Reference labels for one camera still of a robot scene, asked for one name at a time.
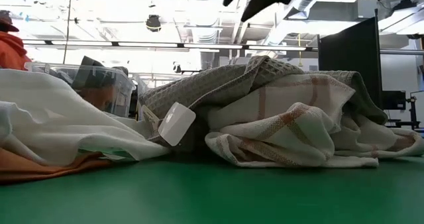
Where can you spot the light grey waffle towel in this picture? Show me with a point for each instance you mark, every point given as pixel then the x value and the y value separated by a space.
pixel 205 85

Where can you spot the white red-striped towel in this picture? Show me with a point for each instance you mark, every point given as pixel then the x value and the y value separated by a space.
pixel 298 134

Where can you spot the long light bar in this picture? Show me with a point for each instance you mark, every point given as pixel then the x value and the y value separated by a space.
pixel 212 46

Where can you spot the black room divider panel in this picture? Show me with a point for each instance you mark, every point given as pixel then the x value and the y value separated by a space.
pixel 351 58

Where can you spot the clear plastic bin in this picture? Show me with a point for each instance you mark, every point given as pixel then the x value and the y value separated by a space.
pixel 122 85

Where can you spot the black box device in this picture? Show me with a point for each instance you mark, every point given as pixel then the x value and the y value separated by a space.
pixel 393 99

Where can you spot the black stand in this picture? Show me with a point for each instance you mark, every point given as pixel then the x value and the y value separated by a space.
pixel 412 111

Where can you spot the person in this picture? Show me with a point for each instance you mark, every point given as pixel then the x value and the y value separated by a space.
pixel 11 51

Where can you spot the black ceiling camera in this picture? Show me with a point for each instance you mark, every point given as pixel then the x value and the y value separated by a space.
pixel 153 23

